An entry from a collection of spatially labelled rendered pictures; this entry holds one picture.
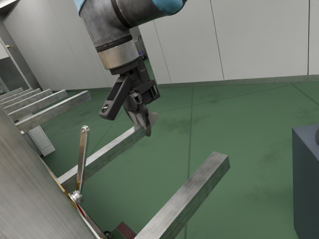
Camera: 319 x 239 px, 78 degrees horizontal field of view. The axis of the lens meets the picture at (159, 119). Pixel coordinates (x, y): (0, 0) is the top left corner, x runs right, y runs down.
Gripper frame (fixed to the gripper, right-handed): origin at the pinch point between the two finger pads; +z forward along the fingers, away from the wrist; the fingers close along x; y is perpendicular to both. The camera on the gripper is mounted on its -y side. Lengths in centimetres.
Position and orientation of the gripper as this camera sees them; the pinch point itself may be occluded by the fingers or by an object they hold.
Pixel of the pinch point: (145, 134)
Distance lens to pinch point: 56.7
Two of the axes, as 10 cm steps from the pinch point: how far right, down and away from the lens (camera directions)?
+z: 3.2, 8.4, 4.4
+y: 6.8, -5.3, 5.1
